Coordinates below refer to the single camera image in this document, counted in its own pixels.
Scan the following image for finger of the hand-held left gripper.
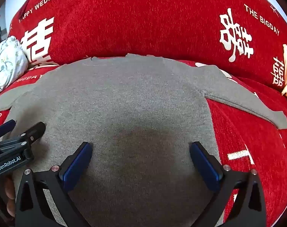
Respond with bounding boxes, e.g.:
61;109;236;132
0;119;17;140
1;121;46;147

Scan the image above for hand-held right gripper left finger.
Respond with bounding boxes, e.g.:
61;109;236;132
15;142;93;227

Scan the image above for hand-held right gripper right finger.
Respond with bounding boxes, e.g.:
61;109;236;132
189;141;267;227

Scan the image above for grey knit sweater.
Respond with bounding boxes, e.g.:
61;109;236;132
0;53;287;227

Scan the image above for person's left hand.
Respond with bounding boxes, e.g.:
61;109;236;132
4;176;16;217

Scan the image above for white floral pillow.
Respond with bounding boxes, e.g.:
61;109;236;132
0;36;28;98

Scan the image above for red printed sofa cover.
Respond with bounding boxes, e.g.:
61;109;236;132
0;0;287;227

